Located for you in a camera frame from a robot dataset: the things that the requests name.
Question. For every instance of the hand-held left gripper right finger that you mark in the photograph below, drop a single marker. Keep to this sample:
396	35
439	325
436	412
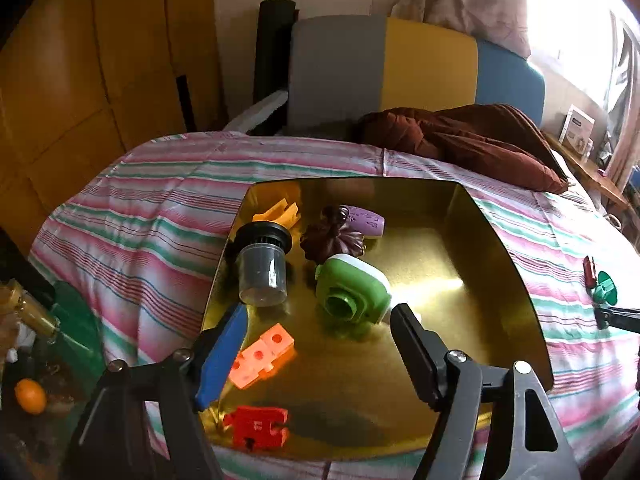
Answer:
415	355

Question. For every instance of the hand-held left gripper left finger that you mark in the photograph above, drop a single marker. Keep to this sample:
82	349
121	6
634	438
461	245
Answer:
222	355

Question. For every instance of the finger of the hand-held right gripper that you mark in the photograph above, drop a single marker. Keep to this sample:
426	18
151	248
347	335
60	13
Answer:
620	319

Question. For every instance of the green plastic toy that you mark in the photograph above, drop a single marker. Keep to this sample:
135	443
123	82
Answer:
605	285

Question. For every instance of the orange cube block piece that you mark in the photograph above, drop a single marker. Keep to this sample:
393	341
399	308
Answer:
260	357

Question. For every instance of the red puzzle piece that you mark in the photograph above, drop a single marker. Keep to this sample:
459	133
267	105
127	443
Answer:
589	270
257	427

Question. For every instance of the green white round container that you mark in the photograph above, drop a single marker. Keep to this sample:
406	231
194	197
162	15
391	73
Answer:
357	285

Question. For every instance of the gold tray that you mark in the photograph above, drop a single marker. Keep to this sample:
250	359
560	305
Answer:
450	270

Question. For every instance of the clear cup with black lid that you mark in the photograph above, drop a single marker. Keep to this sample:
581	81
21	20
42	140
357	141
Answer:
262	265

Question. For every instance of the brown pumpkin toy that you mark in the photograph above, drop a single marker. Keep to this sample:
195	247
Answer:
330	240

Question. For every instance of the purple oval case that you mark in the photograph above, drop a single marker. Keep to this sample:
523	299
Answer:
367	220

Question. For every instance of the orange ridged plastic piece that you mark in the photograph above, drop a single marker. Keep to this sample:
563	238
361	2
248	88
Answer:
280	214

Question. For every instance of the wooden shelf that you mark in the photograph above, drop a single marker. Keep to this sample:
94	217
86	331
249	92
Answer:
590	175

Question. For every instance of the green plastic bag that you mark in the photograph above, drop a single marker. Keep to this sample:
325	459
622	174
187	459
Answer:
75	330

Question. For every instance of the white cardboard box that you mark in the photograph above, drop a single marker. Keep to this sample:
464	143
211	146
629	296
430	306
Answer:
580	127

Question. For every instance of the orange fruit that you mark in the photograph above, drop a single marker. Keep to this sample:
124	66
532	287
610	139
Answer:
30	396

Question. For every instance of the brass object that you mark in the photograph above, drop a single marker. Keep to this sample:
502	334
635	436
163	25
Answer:
27	310

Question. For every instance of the brown duvet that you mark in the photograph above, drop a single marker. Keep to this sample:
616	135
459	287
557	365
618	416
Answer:
475	140

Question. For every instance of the white bar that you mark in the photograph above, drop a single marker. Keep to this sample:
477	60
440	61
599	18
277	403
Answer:
257	112

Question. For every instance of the grey yellow blue headboard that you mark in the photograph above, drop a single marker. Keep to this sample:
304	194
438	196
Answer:
380	70

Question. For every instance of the wooden wardrobe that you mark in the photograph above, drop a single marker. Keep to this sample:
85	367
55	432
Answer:
100	85

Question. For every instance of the window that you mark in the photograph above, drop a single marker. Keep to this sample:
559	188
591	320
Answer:
575	20

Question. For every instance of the pale curtain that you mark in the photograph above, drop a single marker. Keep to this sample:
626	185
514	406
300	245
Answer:
460	0

